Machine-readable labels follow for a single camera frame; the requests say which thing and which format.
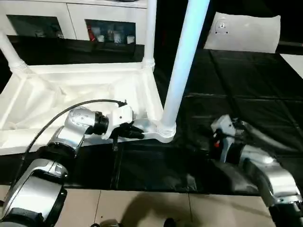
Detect white plastic table leg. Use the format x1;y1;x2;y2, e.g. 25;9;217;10
142;0;158;72
156;0;211;143
0;31;30;77

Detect white plastic table top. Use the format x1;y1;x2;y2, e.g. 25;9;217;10
0;61;178;157

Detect white flat sheet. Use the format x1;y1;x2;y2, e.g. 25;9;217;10
279;53;303;79

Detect white flat panel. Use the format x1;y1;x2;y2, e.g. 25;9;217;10
203;12;282;54

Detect white cabinet with glass doors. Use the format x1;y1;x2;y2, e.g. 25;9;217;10
0;0;148;46

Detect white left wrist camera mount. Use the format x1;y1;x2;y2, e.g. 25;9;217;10
101;104;135;141

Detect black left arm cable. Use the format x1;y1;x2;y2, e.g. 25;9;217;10
18;99;129;176

